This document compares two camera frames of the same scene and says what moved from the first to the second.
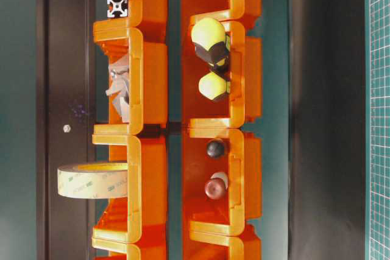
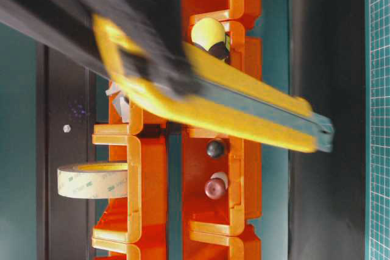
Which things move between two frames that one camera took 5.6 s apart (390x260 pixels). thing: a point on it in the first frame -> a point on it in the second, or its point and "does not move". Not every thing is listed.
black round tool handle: [216, 148] does not move
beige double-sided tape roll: [92, 180] does not move
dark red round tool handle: [216, 186] does not move
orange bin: [148, 72] -> [117, 133]
